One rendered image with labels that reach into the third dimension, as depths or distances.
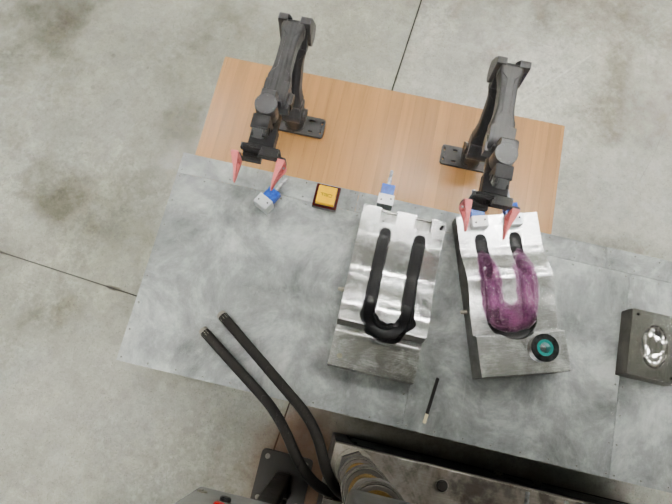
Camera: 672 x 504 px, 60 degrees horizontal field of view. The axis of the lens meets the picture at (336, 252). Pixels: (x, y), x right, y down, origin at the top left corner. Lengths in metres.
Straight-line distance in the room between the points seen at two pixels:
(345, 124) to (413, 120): 0.23
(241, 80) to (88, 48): 1.38
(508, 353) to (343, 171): 0.78
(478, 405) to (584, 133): 1.73
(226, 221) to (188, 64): 1.40
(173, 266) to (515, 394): 1.12
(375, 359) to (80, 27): 2.39
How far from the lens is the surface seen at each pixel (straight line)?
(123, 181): 2.95
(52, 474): 2.84
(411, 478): 1.83
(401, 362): 1.75
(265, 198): 1.86
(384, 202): 1.86
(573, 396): 1.94
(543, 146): 2.12
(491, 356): 1.75
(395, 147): 2.00
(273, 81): 1.60
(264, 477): 2.61
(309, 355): 1.80
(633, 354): 1.95
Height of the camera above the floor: 2.59
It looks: 75 degrees down
